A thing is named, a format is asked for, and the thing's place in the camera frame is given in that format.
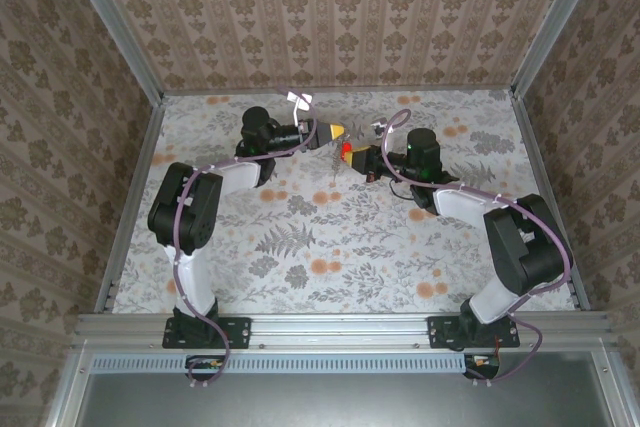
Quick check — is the aluminium side rail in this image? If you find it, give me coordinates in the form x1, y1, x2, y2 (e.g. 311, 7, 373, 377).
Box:
512, 91, 591, 311
97, 96, 164, 313

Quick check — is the floral table cover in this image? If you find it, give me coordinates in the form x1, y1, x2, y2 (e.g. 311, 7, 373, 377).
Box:
112, 89, 581, 316

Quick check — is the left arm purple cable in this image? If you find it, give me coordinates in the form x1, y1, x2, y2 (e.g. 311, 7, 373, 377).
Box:
172, 85, 319, 388

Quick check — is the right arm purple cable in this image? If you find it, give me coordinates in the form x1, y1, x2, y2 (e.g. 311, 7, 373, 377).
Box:
380, 107, 575, 388

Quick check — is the grey slotted cable duct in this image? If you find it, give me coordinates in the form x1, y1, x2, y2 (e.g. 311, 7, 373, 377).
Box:
92, 352, 474, 374

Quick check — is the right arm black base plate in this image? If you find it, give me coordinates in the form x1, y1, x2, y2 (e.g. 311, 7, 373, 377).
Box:
427, 315, 521, 350

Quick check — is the black connector box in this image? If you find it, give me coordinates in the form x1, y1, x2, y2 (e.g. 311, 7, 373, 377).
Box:
462, 352, 501, 381
185, 354, 227, 382

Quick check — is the aluminium mounting rail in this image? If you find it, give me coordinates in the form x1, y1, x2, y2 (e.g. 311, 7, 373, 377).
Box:
74, 311, 614, 348

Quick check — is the grey metal panel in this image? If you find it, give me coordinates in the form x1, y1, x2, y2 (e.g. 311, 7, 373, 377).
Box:
74, 351, 621, 427

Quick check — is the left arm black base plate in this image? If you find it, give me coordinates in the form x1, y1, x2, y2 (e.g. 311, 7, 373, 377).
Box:
162, 315, 251, 350

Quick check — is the aluminium frame post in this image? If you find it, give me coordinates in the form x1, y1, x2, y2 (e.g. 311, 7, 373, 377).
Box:
59, 0, 166, 103
509, 0, 609, 98

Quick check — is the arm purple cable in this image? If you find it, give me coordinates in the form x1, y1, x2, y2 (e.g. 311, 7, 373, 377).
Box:
380, 107, 575, 388
172, 85, 319, 388

